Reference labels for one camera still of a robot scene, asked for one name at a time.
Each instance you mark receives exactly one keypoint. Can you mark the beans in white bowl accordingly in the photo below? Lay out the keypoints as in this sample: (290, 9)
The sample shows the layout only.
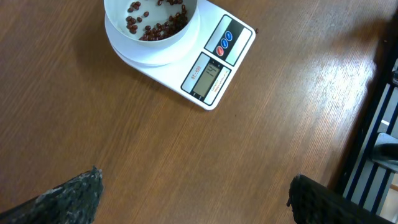
(155, 20)

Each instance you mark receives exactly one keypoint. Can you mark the black metal frame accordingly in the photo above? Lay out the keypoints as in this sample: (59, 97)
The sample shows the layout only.
(368, 171)

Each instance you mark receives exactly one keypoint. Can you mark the white digital kitchen scale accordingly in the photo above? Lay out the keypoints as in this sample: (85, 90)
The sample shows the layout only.
(201, 64)

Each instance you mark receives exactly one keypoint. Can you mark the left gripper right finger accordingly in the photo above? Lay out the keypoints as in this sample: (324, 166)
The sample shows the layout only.
(313, 203)

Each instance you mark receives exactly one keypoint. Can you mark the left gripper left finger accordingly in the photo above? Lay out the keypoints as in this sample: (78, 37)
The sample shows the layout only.
(75, 201)

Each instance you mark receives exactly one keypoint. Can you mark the white round bowl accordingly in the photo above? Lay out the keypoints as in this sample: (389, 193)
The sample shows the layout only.
(116, 13)

